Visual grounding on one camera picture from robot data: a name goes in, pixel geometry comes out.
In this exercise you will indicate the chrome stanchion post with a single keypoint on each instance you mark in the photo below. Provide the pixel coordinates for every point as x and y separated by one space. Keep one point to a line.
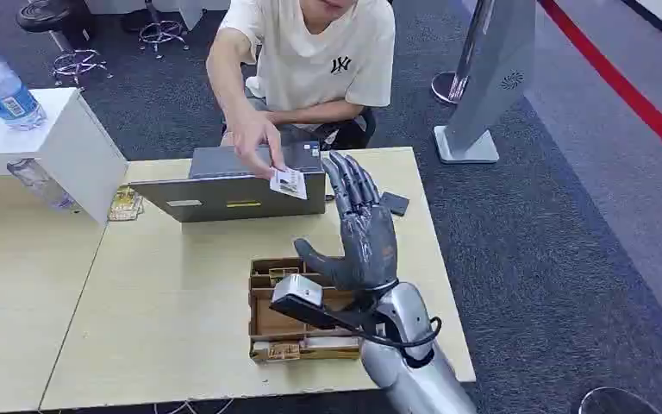
448 87

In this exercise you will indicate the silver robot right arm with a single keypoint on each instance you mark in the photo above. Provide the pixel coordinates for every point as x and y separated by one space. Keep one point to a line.
416 383

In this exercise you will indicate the white card stack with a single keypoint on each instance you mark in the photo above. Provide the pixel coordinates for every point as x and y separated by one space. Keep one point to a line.
331 343

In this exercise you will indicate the person's right hand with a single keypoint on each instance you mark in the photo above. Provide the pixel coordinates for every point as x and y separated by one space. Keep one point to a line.
254 140

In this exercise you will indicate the grey slanted floor stand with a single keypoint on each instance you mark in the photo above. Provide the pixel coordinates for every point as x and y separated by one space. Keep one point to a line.
494 74

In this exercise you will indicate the white desk riser shelf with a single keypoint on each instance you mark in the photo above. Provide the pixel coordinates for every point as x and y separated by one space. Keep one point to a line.
74 143

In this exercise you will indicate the black stool chrome base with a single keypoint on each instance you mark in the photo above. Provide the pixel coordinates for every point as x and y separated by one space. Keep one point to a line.
51 14

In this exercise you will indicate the brown patterned card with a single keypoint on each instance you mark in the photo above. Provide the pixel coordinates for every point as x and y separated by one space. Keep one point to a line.
283 351

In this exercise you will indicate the lying clear plastic bottle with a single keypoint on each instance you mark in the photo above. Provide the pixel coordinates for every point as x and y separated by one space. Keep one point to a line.
42 183

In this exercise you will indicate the upright clear water bottle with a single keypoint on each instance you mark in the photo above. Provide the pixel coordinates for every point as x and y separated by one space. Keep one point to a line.
2 85

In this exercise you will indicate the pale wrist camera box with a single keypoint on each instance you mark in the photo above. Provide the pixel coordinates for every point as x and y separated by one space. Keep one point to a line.
298 291

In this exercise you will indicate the chrome chair base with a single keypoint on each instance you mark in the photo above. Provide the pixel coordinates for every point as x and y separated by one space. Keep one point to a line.
162 31

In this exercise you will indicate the person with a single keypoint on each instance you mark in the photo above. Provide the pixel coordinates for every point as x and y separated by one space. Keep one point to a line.
314 57

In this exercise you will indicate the white printed card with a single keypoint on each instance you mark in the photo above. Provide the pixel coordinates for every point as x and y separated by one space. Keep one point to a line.
291 184

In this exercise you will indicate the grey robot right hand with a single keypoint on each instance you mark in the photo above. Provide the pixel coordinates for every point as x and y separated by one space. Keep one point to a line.
368 245

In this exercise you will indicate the small black flat pad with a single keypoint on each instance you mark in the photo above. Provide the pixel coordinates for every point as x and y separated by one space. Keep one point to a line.
395 203

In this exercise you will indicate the grey laptop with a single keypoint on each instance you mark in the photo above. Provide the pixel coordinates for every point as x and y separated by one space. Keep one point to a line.
222 200

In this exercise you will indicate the wooden card box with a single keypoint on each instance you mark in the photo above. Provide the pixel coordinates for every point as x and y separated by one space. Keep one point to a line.
274 326

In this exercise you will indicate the yellow card in box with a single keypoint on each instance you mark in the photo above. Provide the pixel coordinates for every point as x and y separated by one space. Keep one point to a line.
282 274

